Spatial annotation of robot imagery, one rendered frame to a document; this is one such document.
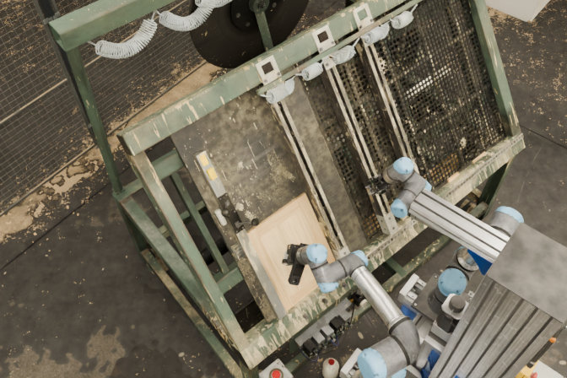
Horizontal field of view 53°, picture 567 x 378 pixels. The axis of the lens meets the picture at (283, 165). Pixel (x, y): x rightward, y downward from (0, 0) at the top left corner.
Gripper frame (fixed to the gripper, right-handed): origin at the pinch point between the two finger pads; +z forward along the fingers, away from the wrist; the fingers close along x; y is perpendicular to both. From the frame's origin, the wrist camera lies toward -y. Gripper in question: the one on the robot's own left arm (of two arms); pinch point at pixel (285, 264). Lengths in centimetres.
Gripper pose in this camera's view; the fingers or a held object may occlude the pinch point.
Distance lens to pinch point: 253.7
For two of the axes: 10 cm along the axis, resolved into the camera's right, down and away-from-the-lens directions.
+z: -3.6, 2.3, 9.0
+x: -9.2, -2.2, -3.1
